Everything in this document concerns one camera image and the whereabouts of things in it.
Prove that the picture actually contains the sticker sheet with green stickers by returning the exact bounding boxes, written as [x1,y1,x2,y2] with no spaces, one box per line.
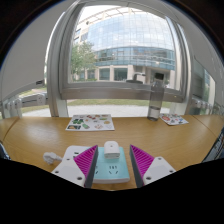
[65,113,116,132]

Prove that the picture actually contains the black metal chairs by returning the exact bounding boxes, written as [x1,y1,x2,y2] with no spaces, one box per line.
[203,126,224,163]

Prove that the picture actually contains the small white charger block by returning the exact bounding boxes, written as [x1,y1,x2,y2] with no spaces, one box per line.
[103,140,121,160]

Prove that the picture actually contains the white power strip plug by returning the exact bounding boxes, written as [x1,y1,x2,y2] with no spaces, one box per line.
[42,151,63,165]

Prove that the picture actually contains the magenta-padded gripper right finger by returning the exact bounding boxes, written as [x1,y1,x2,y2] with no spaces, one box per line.
[128,143,177,189]

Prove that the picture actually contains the black window handle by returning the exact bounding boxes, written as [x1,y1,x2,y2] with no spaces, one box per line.
[125,73,147,84]

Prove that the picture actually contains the clear water bottle black cap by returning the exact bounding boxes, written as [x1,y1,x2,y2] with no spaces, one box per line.
[147,72,166,122]

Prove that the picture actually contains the white window frame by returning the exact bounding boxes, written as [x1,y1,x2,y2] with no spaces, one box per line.
[46,0,193,118]

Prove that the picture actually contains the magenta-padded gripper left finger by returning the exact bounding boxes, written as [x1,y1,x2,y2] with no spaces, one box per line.
[51,144,100,189]

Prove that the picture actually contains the white and teal power strip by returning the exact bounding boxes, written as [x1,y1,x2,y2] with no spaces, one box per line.
[62,145,131,185]

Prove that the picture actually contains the sticker sheet with red stickers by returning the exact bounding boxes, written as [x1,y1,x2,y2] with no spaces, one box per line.
[159,112,190,127]

